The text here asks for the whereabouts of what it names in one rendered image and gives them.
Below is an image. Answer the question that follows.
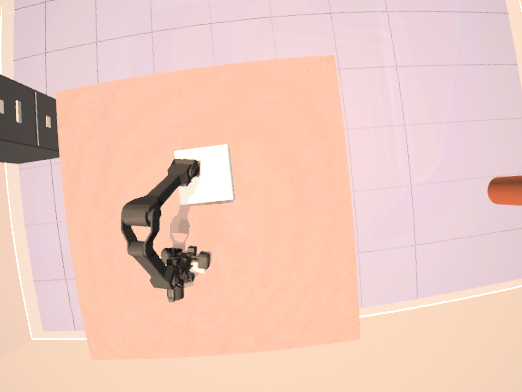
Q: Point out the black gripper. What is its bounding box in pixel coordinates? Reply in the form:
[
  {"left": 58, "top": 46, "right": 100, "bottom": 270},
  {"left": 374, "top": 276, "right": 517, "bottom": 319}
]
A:
[{"left": 161, "top": 248, "right": 210, "bottom": 273}]

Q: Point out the dark grey two-prong plug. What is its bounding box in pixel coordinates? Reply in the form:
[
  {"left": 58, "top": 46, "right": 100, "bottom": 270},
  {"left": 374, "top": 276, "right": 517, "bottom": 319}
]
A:
[{"left": 186, "top": 245, "right": 197, "bottom": 256}]

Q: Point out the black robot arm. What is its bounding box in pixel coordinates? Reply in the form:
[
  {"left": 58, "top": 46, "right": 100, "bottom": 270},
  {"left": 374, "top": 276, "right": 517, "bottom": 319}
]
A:
[{"left": 121, "top": 159, "right": 201, "bottom": 303}]

